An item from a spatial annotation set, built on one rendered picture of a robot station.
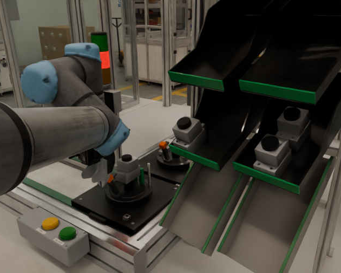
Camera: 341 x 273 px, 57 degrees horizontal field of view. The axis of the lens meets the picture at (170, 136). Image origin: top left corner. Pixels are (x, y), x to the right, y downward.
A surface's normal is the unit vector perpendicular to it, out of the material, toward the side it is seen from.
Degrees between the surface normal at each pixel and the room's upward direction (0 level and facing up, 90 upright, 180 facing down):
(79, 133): 86
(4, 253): 0
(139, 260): 90
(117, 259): 90
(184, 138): 115
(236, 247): 45
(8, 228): 0
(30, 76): 90
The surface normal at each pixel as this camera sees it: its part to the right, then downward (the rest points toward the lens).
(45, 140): 0.99, -0.03
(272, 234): -0.50, -0.45
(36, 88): -0.37, 0.36
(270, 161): -0.63, 0.64
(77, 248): 0.83, 0.21
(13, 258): -0.01, -0.92
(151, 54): -0.63, 0.31
